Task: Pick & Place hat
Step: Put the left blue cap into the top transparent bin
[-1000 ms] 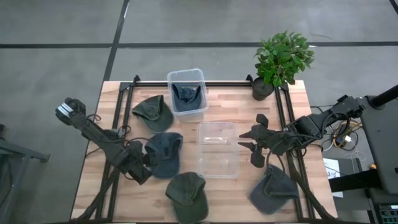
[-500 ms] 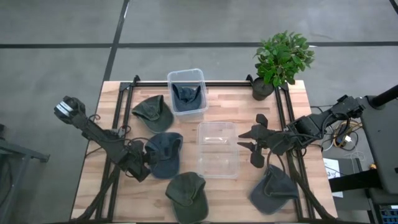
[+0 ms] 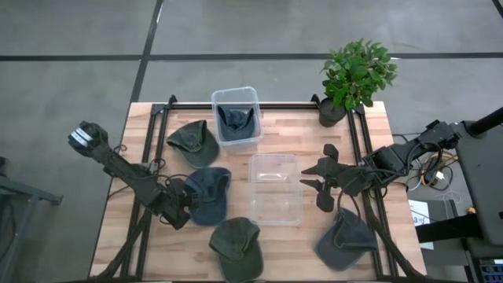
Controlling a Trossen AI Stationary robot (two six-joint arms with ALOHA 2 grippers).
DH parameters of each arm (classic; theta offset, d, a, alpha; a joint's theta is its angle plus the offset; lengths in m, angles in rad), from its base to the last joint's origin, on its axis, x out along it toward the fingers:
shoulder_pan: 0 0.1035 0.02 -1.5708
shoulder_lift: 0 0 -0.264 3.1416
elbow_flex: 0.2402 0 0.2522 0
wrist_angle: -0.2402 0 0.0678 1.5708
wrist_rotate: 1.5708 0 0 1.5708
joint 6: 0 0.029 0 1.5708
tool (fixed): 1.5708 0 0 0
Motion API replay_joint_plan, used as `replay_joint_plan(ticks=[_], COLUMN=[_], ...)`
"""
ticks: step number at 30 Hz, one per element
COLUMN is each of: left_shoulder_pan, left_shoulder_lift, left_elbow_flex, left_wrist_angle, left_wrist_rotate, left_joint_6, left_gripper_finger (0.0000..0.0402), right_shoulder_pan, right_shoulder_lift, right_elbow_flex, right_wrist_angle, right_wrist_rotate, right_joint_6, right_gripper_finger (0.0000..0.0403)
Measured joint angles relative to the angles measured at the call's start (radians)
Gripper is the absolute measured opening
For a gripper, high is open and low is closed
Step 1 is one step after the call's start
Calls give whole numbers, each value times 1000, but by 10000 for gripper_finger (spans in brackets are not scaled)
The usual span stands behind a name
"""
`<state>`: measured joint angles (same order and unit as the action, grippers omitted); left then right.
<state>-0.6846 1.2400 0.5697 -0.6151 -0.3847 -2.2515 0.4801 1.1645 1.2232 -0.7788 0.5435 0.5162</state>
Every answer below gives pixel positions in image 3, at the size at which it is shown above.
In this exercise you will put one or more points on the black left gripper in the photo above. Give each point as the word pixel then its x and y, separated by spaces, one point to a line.
pixel 173 204

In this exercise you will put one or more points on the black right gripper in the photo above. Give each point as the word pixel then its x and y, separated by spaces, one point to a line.
pixel 336 178

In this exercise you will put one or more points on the navy blue baseball cap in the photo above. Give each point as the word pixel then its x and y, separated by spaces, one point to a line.
pixel 210 196
pixel 236 126

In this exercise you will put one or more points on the slate grey baseball cap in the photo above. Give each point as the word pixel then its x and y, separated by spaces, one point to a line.
pixel 346 239

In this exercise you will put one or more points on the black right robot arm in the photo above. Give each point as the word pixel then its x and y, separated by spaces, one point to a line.
pixel 397 157

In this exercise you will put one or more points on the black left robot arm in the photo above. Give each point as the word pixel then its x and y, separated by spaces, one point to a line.
pixel 118 165

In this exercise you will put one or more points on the clear plastic container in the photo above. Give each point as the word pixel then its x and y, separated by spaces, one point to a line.
pixel 275 196
pixel 236 96

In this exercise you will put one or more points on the dark green baseball cap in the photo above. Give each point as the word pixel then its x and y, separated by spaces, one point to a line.
pixel 236 243
pixel 196 149

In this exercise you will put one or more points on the white printed paper sheet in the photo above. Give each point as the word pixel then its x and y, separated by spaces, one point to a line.
pixel 416 208

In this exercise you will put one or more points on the green plant in black pot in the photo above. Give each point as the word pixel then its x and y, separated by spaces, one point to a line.
pixel 357 74

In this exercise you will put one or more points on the white power adapter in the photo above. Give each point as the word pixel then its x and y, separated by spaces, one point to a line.
pixel 435 177

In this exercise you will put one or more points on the black flat bar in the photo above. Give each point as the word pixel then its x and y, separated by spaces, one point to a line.
pixel 448 228

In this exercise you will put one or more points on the dark grey desk top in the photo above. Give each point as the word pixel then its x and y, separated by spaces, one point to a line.
pixel 483 177

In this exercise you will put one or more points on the black round pole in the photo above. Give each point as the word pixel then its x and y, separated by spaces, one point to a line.
pixel 487 122

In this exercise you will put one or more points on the black keyboard with lit keys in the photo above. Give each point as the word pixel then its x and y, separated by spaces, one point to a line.
pixel 493 273

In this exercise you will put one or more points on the black aluminium table frame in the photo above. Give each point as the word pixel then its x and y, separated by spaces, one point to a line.
pixel 283 106

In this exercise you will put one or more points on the grey metal table frame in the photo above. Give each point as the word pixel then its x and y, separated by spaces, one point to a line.
pixel 23 190

